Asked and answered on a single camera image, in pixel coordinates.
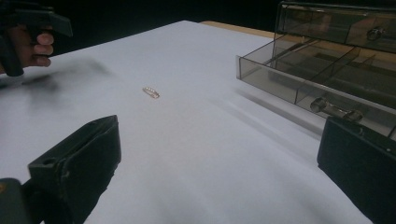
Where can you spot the smoky clear drawer cabinet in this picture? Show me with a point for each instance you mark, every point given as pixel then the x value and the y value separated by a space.
pixel 311 6

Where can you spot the smoky clear knobbed drawer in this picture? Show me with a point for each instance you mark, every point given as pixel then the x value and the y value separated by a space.
pixel 336 26

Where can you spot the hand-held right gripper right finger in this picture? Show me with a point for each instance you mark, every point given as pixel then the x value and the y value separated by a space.
pixel 361 161

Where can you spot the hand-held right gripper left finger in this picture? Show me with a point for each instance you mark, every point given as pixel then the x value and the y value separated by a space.
pixel 81 161

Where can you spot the smoky clear divided drawer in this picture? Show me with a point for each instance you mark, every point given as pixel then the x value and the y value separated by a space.
pixel 330 73

